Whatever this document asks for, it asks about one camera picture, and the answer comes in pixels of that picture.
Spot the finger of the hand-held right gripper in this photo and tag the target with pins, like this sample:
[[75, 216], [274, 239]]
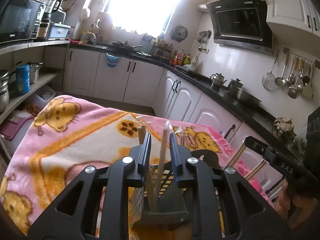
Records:
[[258, 147]]

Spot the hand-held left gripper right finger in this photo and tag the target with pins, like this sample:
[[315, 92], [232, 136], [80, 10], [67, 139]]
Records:
[[175, 155]]

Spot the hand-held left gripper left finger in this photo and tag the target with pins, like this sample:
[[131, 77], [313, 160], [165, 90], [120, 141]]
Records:
[[144, 155]]

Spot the chopstick pair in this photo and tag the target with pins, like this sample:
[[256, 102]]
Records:
[[255, 170], [141, 133], [237, 153], [182, 140], [163, 145]]

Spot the dark grid utensil basket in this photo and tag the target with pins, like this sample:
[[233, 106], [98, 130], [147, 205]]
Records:
[[170, 205]]

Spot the person's right hand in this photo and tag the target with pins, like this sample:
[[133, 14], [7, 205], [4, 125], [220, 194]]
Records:
[[300, 206]]

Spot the steel basin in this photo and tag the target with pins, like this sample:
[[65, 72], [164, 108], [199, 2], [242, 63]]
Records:
[[248, 98]]

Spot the black kitchen countertop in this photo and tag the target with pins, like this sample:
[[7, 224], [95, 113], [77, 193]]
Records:
[[225, 97]]

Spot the large steel serving spoon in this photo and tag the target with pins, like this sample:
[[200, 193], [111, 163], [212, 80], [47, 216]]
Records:
[[292, 92]]

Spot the dark kettle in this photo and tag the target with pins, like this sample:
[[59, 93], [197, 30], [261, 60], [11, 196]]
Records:
[[234, 86]]

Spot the steel mesh strainer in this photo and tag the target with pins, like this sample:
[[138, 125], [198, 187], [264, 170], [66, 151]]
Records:
[[269, 80]]

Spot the steel ladle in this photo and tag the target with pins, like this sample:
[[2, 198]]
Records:
[[280, 80]]

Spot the pink cartoon bear blanket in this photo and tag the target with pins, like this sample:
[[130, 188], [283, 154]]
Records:
[[75, 135]]

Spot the pale green spatula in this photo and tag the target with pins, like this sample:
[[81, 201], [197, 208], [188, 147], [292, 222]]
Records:
[[308, 90]]

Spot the steel kettle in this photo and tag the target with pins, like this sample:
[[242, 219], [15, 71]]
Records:
[[217, 80]]

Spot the clear plastic bag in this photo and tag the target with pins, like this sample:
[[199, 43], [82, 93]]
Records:
[[190, 67]]

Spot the row of condiment bottles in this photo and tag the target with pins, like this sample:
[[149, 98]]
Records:
[[183, 58]]

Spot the blue hanging basin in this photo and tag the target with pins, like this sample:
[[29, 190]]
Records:
[[112, 60]]

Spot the black spice rack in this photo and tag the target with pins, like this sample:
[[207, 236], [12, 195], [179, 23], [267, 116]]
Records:
[[162, 48]]

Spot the black wok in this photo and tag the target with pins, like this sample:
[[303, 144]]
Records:
[[125, 46]]

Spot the teal knife rack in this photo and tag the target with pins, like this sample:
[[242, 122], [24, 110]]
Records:
[[147, 41]]

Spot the black range hood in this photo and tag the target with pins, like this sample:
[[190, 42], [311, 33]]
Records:
[[240, 20]]

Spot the purple plastic lid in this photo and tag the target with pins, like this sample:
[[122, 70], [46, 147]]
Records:
[[13, 128]]

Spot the stone shelf unit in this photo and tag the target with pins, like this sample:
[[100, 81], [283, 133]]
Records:
[[32, 82]]

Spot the beige plastic jug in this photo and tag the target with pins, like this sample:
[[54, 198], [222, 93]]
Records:
[[103, 27]]

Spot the steel pot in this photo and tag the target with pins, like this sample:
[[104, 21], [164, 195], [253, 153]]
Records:
[[35, 72]]

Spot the blue canister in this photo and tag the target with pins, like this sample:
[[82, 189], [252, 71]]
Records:
[[22, 80]]

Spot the white upper kitchen cabinet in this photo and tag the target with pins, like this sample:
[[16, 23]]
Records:
[[290, 5]]

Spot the bright kitchen window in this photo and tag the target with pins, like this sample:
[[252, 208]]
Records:
[[145, 5]]

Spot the grey-blue plastic box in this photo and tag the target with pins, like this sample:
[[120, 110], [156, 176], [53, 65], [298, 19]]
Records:
[[59, 31]]

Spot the white round hanging object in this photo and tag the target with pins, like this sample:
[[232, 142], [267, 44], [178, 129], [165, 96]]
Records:
[[85, 15]]

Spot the stack of steel pots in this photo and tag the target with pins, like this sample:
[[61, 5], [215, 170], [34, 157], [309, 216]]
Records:
[[3, 92]]

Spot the countertop blender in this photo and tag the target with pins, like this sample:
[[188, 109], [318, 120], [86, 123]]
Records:
[[47, 17]]

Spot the black microwave oven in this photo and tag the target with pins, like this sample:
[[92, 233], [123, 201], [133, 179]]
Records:
[[18, 20]]

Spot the wall utensil hook rail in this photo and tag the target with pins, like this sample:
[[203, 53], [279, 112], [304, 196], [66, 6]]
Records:
[[300, 57]]

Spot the small wall fan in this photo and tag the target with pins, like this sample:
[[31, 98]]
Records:
[[179, 33]]

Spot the grey exhaust duct pipe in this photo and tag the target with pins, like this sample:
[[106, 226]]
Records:
[[202, 7]]

